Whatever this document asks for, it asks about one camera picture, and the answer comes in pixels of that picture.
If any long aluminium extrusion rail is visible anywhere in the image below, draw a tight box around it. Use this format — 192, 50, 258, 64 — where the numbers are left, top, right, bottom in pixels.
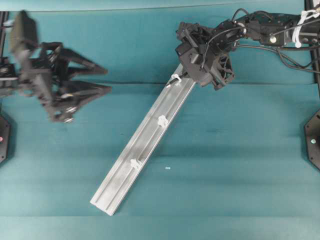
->
90, 65, 196, 216

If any black frame post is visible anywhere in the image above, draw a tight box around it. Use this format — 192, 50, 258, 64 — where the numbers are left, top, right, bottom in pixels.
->
304, 0, 320, 72
0, 11, 9, 87

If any white zip-tie ring middle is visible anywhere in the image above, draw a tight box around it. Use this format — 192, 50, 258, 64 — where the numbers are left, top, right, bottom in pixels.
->
156, 115, 168, 128

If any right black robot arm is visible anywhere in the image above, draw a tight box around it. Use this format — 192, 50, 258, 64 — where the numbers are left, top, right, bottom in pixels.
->
175, 7, 320, 90

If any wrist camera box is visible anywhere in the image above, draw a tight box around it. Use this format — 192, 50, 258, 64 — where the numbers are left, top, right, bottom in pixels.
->
175, 42, 222, 90
9, 10, 39, 54

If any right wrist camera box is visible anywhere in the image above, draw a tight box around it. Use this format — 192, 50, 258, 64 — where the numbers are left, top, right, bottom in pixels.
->
175, 42, 222, 90

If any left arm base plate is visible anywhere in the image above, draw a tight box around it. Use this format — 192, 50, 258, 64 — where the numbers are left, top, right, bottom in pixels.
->
0, 114, 11, 163

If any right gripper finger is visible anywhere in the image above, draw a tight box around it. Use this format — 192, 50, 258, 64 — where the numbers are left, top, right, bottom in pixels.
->
175, 21, 210, 50
212, 53, 235, 91

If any white zip-tie ring near hub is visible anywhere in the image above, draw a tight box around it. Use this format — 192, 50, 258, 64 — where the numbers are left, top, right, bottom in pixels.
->
171, 73, 184, 87

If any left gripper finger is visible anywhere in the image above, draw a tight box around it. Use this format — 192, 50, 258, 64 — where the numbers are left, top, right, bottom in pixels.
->
54, 81, 112, 118
59, 48, 108, 80

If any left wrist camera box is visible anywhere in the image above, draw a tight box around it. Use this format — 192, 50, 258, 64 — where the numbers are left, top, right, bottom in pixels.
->
9, 10, 39, 54

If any right black frame post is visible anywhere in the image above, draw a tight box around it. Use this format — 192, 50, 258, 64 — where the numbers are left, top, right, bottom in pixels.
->
304, 0, 320, 72

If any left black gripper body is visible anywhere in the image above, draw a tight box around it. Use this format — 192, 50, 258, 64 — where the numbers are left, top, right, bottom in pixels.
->
17, 41, 68, 123

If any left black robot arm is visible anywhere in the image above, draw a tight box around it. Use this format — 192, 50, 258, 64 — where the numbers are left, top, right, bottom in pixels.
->
0, 42, 112, 123

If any black USB cable with plug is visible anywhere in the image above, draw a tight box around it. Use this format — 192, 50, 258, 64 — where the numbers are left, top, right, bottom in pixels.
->
165, 72, 188, 89

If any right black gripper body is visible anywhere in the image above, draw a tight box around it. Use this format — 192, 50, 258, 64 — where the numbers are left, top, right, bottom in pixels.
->
194, 19, 248, 83

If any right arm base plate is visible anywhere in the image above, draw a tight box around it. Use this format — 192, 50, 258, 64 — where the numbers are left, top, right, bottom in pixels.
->
304, 110, 320, 170

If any left black frame post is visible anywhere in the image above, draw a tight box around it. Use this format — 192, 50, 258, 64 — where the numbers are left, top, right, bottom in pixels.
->
0, 11, 9, 87

